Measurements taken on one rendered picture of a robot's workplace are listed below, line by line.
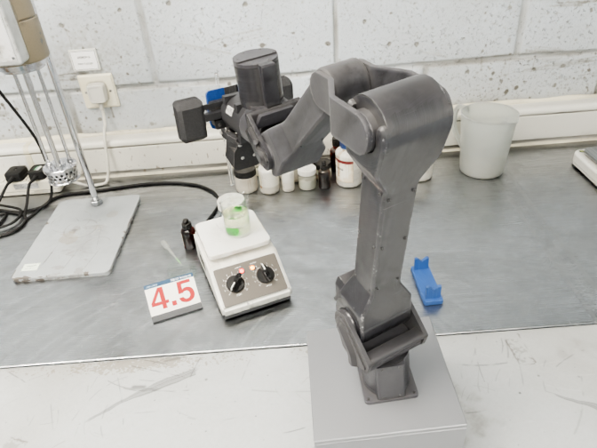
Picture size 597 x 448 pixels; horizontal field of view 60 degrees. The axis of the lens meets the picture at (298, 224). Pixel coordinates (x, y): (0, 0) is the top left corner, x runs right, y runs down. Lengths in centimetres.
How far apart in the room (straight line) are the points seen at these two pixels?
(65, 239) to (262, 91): 71
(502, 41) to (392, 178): 102
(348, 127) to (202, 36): 93
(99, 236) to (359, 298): 76
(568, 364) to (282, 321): 45
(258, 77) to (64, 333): 59
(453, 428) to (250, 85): 47
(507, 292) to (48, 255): 91
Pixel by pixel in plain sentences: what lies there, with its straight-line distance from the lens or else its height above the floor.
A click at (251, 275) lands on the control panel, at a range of 93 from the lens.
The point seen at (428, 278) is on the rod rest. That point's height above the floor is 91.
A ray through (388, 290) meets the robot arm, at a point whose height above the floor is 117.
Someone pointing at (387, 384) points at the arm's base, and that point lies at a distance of 64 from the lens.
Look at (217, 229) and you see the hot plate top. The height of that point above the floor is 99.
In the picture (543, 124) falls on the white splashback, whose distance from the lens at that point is 150.
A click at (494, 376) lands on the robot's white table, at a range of 86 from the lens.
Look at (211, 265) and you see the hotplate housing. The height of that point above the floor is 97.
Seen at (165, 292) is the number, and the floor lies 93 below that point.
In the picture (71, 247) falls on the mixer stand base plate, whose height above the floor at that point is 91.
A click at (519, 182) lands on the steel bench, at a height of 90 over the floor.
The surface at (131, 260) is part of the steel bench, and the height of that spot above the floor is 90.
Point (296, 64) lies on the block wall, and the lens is 133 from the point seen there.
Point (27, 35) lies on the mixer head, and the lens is 106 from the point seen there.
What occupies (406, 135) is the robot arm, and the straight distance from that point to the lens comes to 41.
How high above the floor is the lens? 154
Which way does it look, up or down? 34 degrees down
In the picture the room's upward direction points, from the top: 5 degrees counter-clockwise
